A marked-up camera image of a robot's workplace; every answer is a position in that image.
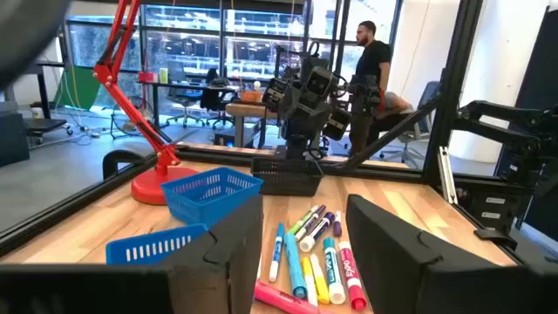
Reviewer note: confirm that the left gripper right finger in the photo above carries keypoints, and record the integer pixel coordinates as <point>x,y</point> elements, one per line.
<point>401,279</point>

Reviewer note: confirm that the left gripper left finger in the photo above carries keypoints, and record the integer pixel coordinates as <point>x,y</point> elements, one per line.
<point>209,279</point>

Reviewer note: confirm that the pink Expo marker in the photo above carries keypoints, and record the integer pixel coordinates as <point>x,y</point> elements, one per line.
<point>352,275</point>

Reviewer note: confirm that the teal Expo marker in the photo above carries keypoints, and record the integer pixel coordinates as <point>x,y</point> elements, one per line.
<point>333,270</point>

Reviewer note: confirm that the thin blue marker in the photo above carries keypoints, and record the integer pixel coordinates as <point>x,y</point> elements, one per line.
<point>276,250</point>

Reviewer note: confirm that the pink highlighter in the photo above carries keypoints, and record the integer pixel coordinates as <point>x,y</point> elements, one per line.
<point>283,301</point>

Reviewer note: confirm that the yellow highlighter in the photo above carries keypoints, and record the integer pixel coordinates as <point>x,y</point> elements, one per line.
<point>320,279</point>

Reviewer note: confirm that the short purple marker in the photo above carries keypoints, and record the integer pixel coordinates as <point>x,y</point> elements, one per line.
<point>337,224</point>

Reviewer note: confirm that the light blue highlighter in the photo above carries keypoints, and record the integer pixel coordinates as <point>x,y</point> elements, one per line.
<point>295,266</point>

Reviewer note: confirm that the thin yellow-orange marker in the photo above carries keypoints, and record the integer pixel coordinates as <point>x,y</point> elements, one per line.
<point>309,281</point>

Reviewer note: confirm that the dark purple Expo marker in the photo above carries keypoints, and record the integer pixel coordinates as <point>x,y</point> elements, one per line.
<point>318,231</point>

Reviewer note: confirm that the thin purple marker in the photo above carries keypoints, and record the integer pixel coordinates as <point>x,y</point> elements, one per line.
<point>311,221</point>

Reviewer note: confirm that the thin green marker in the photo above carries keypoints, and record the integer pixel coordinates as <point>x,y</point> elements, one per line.
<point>303,219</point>

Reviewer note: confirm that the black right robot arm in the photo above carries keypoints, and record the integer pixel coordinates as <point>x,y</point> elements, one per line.
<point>301,146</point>

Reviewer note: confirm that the wooden table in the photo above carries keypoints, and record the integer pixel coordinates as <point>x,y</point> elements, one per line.
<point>244,110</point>

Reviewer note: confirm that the black plastic basket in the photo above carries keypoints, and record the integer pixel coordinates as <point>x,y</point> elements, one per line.
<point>285,176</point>

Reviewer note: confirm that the blue plastic basket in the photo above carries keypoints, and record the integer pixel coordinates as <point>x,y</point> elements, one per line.
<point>209,196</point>
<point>148,246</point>

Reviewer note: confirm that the black office chair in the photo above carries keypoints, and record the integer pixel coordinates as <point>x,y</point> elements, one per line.
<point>176,72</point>
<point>215,98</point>

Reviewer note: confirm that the standing person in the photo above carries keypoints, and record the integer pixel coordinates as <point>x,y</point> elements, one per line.
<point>372,61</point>

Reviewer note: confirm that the seated person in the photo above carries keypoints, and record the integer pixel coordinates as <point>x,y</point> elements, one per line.
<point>396,104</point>

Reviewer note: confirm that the red desk lamp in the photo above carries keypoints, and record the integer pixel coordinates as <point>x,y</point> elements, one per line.
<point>163,185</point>

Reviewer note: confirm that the silver aluminium bar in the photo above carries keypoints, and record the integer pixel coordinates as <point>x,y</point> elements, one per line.
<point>447,174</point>

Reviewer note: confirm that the gray office chair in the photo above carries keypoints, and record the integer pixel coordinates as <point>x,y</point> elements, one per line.
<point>429,93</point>

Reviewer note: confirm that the green cup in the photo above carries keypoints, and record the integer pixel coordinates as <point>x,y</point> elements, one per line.
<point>163,76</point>

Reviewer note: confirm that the black table clamp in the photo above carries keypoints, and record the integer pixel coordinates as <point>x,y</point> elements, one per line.
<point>117,154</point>

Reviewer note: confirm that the red box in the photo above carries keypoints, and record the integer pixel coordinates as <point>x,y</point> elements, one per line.
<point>148,77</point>

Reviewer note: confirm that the green panel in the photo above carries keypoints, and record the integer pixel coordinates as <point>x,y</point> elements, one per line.
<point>83,87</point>

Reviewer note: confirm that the black cabinet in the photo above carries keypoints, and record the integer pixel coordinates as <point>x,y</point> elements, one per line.
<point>13,135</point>

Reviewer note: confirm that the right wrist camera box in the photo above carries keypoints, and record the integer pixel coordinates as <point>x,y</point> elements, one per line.
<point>320,83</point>

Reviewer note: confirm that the black aluminium table frame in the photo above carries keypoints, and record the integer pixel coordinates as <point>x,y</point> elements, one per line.
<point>453,87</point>

